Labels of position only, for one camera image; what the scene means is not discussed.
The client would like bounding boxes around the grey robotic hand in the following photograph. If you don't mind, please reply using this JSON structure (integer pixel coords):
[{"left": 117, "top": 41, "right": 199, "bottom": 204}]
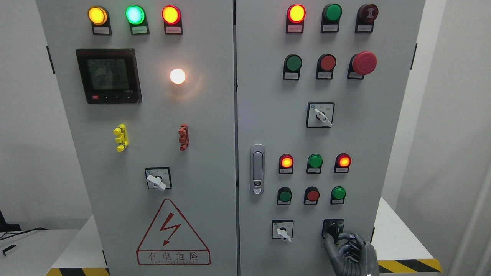
[{"left": 324, "top": 233, "right": 379, "bottom": 276}]

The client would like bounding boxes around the black rotary knob switch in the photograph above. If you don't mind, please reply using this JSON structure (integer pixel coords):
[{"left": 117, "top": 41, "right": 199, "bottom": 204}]
[{"left": 321, "top": 218, "right": 345, "bottom": 243}]

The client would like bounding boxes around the white platform with hazard stripes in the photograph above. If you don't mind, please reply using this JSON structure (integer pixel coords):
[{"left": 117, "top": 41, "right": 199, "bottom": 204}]
[{"left": 47, "top": 199, "right": 443, "bottom": 276}]

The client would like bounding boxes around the green push button lower right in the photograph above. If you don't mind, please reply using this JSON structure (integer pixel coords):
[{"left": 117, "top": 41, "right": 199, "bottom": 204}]
[{"left": 330, "top": 186, "right": 346, "bottom": 205}]

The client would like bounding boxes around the green push button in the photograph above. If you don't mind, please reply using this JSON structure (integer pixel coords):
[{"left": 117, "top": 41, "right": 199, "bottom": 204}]
[
  {"left": 283, "top": 54, "right": 302, "bottom": 81},
  {"left": 330, "top": 186, "right": 346, "bottom": 205},
  {"left": 277, "top": 187, "right": 293, "bottom": 205}
]

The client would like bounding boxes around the red push button lower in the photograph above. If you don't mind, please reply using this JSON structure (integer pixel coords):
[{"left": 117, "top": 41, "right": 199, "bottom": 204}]
[{"left": 303, "top": 186, "right": 320, "bottom": 205}]

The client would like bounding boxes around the red push button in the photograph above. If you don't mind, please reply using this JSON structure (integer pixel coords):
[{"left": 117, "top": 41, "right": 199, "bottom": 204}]
[
  {"left": 303, "top": 186, "right": 320, "bottom": 205},
  {"left": 315, "top": 54, "right": 337, "bottom": 80}
]

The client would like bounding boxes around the green push button lower left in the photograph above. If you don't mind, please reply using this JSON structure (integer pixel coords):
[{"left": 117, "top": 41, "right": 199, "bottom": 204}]
[{"left": 277, "top": 187, "right": 293, "bottom": 205}]

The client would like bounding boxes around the red indicator middle right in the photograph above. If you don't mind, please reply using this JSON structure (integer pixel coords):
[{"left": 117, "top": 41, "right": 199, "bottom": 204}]
[{"left": 334, "top": 153, "right": 351, "bottom": 173}]

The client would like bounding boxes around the green indicator middle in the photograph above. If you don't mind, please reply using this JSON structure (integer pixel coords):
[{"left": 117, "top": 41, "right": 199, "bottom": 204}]
[{"left": 306, "top": 154, "right": 323, "bottom": 174}]

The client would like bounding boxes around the red lit indicator middle left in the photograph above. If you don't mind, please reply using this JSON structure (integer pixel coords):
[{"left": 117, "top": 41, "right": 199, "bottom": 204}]
[{"left": 278, "top": 154, "right": 293, "bottom": 174}]

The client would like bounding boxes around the red high voltage warning sticker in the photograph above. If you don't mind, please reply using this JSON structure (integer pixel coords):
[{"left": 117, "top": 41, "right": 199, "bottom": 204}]
[{"left": 136, "top": 199, "right": 211, "bottom": 265}]

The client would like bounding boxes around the grey electrical cabinet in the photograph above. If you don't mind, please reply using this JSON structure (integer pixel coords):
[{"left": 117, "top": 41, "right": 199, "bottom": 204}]
[{"left": 36, "top": 0, "right": 425, "bottom": 276}]

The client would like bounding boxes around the red emergency stop button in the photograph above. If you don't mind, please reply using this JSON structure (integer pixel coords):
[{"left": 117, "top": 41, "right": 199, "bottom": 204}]
[{"left": 347, "top": 51, "right": 377, "bottom": 80}]

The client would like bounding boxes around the red push button upper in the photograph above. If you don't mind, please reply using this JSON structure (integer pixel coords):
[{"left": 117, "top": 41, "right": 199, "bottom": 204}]
[{"left": 315, "top": 54, "right": 337, "bottom": 80}]

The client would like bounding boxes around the green push button upper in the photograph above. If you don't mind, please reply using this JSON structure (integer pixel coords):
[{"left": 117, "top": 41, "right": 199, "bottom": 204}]
[{"left": 283, "top": 54, "right": 302, "bottom": 81}]

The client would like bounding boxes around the red terminal connector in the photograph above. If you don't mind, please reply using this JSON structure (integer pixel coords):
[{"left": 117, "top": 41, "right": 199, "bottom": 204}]
[{"left": 178, "top": 123, "right": 189, "bottom": 151}]

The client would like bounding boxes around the dark red buzzer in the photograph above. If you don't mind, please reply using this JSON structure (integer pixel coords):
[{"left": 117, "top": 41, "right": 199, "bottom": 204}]
[{"left": 355, "top": 4, "right": 379, "bottom": 33}]

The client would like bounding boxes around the green indicator top right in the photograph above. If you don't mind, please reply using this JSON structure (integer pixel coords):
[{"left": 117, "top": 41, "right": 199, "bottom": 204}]
[{"left": 321, "top": 3, "right": 343, "bottom": 33}]

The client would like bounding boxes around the red lit indicator top right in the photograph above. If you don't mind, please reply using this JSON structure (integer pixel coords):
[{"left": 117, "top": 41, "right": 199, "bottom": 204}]
[{"left": 285, "top": 3, "right": 306, "bottom": 33}]

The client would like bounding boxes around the white glowing lamp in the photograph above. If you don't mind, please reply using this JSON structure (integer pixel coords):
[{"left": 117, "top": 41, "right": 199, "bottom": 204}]
[{"left": 170, "top": 68, "right": 186, "bottom": 85}]

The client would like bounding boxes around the yellow terminal connector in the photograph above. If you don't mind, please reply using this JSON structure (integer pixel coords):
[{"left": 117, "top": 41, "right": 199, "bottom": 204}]
[{"left": 113, "top": 124, "right": 129, "bottom": 152}]

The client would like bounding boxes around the red lit indicator light left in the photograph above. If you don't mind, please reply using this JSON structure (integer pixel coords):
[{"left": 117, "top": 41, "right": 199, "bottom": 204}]
[{"left": 161, "top": 5, "right": 183, "bottom": 35}]

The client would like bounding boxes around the black digital power meter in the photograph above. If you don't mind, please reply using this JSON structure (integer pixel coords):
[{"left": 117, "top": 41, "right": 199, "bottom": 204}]
[{"left": 76, "top": 48, "right": 142, "bottom": 104}]

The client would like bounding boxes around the green lit indicator light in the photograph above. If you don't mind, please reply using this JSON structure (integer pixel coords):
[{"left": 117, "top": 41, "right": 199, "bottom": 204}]
[{"left": 125, "top": 5, "right": 150, "bottom": 35}]

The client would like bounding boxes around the small white usb adapter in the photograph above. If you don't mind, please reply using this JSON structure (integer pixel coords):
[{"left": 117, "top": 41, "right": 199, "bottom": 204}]
[{"left": 2, "top": 244, "right": 18, "bottom": 257}]

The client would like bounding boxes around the black device with antenna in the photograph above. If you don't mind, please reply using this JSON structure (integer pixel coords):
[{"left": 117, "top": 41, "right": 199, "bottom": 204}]
[{"left": 0, "top": 211, "right": 21, "bottom": 232}]

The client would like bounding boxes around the yellow indicator light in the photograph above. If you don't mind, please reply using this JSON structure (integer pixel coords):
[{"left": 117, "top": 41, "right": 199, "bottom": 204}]
[{"left": 87, "top": 6, "right": 112, "bottom": 35}]

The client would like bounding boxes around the lower white selector switch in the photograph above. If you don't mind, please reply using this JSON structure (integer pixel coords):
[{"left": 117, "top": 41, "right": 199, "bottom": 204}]
[{"left": 272, "top": 220, "right": 293, "bottom": 243}]

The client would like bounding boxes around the silver door handle lock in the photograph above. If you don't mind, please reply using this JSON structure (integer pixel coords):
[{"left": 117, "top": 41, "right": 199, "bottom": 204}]
[{"left": 250, "top": 144, "right": 265, "bottom": 195}]

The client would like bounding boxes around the upper right selector switch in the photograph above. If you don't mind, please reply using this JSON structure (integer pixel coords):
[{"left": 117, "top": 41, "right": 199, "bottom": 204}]
[{"left": 306, "top": 102, "right": 335, "bottom": 128}]

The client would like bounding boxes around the left door selector switch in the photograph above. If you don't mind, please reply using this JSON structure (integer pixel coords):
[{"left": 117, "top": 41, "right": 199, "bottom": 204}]
[{"left": 145, "top": 167, "right": 172, "bottom": 192}]

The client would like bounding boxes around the black cable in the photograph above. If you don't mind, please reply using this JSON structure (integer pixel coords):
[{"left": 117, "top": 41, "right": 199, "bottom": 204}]
[{"left": 0, "top": 227, "right": 49, "bottom": 241}]

